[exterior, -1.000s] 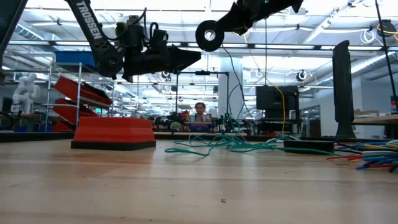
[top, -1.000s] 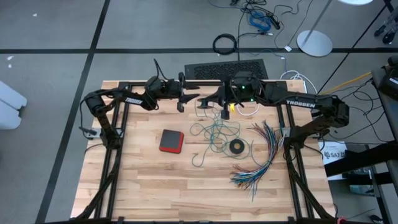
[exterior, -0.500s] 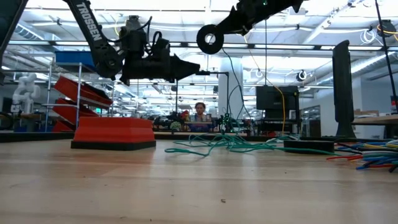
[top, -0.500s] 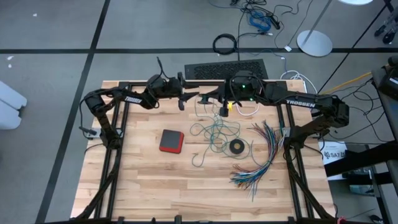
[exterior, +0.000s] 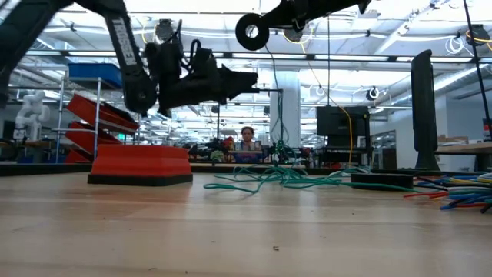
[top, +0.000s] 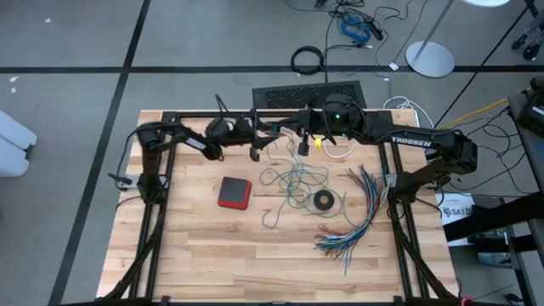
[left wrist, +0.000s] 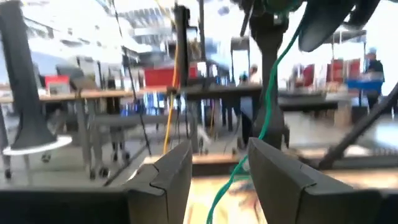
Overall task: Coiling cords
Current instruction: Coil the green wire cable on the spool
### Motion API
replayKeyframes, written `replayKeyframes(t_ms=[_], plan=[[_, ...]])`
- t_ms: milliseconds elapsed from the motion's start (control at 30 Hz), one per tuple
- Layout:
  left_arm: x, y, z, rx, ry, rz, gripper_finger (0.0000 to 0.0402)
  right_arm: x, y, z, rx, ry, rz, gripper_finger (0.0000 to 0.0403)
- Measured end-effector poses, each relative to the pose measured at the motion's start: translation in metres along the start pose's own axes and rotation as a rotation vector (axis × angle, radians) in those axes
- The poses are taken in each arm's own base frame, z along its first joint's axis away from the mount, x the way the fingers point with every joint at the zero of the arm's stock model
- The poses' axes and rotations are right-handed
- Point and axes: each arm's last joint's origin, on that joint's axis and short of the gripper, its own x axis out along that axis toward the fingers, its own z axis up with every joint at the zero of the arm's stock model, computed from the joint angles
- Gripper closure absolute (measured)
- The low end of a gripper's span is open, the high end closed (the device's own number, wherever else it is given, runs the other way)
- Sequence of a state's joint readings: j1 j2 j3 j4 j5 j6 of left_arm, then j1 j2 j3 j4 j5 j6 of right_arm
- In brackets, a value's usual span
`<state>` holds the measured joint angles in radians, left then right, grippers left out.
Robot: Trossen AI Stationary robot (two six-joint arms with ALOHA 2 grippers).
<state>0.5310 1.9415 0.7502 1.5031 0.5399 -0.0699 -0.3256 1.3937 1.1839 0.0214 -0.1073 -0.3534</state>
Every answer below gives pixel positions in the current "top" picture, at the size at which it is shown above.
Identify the red box with black base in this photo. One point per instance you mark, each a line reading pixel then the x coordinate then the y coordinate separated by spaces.
pixel 234 193

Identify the small yellow tag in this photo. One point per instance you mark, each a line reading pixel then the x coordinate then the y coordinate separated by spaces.
pixel 318 143

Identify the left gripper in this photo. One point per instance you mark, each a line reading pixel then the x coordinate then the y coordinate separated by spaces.
pixel 244 129

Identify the white bulky object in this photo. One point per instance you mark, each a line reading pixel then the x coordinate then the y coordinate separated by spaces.
pixel 15 144

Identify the black metal stand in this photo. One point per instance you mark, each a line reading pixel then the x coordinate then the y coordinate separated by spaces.
pixel 493 217

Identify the black perforated computer case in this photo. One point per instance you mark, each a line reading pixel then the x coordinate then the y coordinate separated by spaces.
pixel 289 95

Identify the grey lamp stand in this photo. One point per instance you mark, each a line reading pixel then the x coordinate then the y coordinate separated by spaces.
pixel 429 59

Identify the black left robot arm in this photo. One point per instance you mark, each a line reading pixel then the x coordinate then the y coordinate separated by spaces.
pixel 187 138

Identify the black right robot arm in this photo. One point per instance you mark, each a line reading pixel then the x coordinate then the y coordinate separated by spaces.
pixel 408 138

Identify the grey metal mounting bracket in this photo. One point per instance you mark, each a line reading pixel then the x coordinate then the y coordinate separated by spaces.
pixel 392 180

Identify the black flat reel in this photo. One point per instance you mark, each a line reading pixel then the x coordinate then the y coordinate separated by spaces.
pixel 324 200

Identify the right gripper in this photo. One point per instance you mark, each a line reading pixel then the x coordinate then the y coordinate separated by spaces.
pixel 312 121

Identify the white printed sign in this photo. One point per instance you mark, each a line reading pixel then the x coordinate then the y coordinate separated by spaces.
pixel 457 208

